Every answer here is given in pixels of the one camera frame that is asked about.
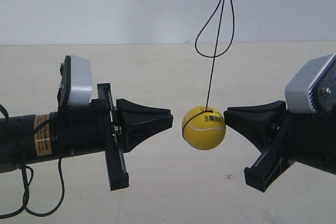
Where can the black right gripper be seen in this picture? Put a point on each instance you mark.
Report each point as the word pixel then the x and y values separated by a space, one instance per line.
pixel 283 138

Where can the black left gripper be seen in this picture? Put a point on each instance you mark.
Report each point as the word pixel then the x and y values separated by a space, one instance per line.
pixel 88 129

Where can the yellow tennis ball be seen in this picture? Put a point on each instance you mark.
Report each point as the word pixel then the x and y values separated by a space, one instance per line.
pixel 203 128

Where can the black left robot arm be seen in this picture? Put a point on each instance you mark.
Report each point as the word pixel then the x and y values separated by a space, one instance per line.
pixel 114 127

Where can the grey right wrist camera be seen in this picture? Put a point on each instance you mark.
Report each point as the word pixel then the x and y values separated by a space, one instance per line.
pixel 312 89

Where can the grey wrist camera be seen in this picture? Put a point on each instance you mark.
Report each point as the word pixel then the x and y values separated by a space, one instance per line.
pixel 76 82
pixel 312 89

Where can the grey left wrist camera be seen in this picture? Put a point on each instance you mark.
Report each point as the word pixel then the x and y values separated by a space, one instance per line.
pixel 76 82

